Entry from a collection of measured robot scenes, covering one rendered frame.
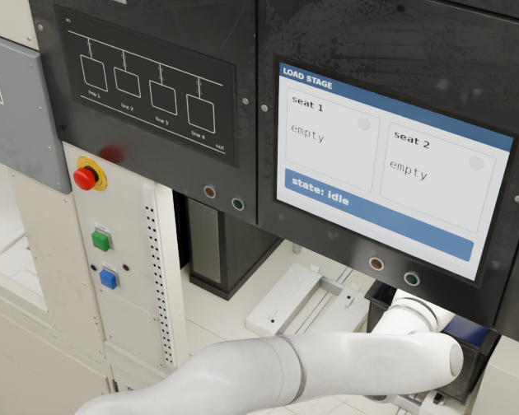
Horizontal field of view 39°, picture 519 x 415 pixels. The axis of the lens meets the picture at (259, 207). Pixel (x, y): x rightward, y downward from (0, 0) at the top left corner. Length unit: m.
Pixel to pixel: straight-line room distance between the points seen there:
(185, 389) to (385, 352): 0.31
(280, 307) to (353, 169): 0.76
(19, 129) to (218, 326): 0.62
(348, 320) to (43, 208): 0.67
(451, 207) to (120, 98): 0.51
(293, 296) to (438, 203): 0.82
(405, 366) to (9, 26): 0.78
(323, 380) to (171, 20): 0.50
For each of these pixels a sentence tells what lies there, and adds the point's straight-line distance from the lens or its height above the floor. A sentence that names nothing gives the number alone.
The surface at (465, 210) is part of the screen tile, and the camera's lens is 0.86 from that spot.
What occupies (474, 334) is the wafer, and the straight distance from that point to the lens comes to 1.46.
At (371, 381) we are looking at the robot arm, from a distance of 1.04.
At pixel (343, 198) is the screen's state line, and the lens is 0.93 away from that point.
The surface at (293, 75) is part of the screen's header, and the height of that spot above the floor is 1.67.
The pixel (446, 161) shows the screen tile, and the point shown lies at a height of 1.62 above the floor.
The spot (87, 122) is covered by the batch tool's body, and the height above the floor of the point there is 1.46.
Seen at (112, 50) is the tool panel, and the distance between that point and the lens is 1.06.
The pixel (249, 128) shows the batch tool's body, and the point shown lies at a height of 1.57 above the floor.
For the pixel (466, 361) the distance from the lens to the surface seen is 1.36.
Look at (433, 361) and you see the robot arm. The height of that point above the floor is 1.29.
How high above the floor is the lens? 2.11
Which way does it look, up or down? 41 degrees down
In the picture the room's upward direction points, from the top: straight up
